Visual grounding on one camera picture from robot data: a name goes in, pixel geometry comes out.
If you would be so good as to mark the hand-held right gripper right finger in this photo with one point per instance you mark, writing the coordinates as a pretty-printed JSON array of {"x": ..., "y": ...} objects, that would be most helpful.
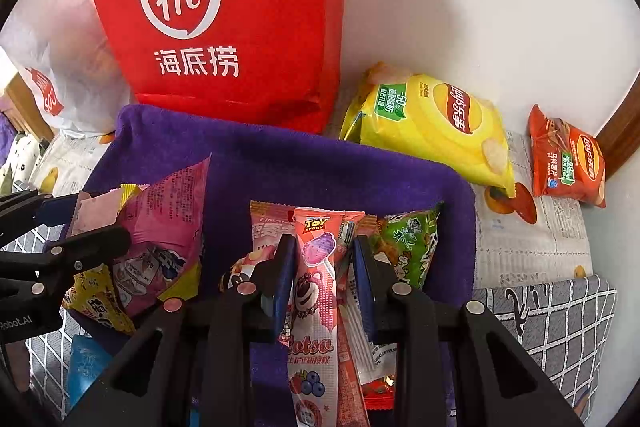
[{"x": 365, "y": 292}]

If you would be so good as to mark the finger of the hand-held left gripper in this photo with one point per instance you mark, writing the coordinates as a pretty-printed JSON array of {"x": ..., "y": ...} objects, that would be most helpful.
[
  {"x": 90, "y": 247},
  {"x": 57, "y": 211}
]

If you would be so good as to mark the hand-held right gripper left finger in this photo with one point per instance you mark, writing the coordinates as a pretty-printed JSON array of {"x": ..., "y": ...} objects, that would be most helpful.
[{"x": 282, "y": 292}]

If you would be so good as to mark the pink lollipop packet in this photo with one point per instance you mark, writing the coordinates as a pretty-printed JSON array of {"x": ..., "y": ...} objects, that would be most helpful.
[{"x": 320, "y": 287}]

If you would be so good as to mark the pink peach candy packet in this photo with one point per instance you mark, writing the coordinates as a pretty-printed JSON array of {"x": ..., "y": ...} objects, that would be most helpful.
[{"x": 100, "y": 209}]

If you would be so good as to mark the yellow snack packet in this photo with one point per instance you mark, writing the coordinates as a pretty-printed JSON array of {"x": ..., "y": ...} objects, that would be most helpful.
[{"x": 95, "y": 302}]

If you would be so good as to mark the pale pink snack packet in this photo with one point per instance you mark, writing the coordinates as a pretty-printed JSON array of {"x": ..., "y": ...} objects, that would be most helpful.
[{"x": 265, "y": 237}]

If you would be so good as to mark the white red snack packet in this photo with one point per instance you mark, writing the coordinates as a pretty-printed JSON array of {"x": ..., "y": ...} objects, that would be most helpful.
[{"x": 375, "y": 359}]

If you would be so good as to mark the green snack packet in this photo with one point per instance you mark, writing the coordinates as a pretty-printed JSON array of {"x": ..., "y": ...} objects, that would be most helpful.
[{"x": 410, "y": 237}]

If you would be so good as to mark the large pink snack packet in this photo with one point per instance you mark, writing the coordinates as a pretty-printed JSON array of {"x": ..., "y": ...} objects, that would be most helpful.
[{"x": 170, "y": 217}]

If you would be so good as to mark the long red snack packet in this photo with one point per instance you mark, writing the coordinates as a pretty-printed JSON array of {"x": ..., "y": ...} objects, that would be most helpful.
[{"x": 347, "y": 387}]

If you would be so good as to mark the purple cloth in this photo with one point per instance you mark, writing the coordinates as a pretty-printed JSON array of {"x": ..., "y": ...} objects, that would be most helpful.
[{"x": 300, "y": 167}]

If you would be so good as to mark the white floral cloth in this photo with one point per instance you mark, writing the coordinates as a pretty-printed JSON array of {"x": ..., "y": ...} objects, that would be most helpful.
[{"x": 20, "y": 157}]

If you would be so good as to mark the blue tissue pack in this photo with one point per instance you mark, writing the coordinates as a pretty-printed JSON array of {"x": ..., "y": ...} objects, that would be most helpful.
[{"x": 87, "y": 367}]

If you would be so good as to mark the wooden headboard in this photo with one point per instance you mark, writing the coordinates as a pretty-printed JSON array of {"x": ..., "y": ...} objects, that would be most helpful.
[{"x": 22, "y": 104}]

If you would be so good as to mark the white plastic shopping bag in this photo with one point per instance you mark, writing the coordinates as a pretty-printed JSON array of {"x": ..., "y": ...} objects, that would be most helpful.
[{"x": 75, "y": 57}]

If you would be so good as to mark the white duck print sheet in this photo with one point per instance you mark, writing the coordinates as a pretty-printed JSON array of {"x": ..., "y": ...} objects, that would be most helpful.
[{"x": 525, "y": 247}]

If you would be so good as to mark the yellow chips bag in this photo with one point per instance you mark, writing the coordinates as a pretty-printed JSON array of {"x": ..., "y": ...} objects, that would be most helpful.
[{"x": 440, "y": 127}]

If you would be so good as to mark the grey checked tablecloth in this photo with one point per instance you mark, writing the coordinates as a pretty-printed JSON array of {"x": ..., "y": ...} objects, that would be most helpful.
[{"x": 550, "y": 332}]

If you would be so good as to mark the red paper bag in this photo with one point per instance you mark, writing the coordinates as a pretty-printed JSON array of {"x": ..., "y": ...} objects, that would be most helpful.
[{"x": 275, "y": 57}]

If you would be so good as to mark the orange chips bag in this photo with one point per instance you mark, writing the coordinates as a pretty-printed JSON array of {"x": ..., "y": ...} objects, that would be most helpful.
[{"x": 570, "y": 162}]

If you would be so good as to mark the brown wooden door frame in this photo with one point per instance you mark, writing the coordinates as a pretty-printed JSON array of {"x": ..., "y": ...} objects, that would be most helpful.
[{"x": 625, "y": 137}]

